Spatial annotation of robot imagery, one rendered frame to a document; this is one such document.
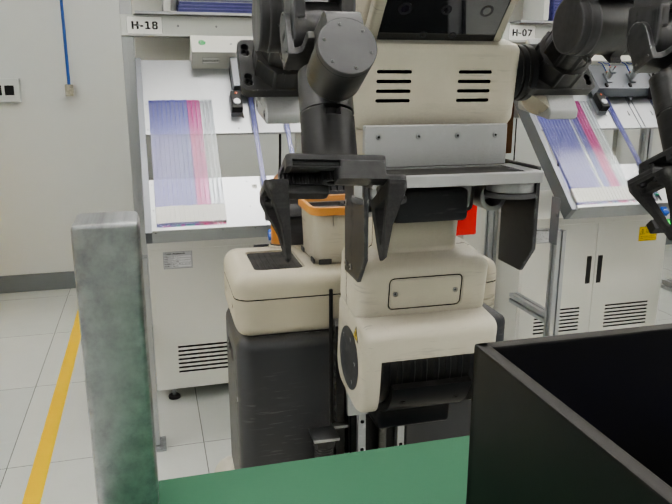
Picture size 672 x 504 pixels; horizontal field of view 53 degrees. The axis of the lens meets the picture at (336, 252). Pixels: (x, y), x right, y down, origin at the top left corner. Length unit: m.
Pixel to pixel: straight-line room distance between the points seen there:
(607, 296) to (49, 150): 2.94
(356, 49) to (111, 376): 0.41
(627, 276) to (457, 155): 2.22
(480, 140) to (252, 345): 0.58
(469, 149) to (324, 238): 0.41
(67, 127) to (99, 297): 3.73
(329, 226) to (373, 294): 0.31
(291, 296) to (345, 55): 0.72
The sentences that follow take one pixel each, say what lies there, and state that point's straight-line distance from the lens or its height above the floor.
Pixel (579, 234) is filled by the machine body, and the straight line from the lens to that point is 2.98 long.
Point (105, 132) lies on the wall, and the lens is 4.04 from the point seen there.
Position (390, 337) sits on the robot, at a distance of 1.03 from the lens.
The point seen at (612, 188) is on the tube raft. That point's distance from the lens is 2.70.
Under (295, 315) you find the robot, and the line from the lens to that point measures 1.30.
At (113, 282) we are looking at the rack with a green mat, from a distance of 0.33.
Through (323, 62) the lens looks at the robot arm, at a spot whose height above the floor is 1.18.
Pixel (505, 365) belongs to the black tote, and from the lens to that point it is 0.26.
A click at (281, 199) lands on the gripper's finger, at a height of 1.05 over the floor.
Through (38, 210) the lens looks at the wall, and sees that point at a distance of 4.13.
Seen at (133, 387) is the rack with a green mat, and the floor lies 1.02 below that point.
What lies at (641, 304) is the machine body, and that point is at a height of 0.21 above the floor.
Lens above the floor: 1.16
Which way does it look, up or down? 14 degrees down
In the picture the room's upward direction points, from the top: straight up
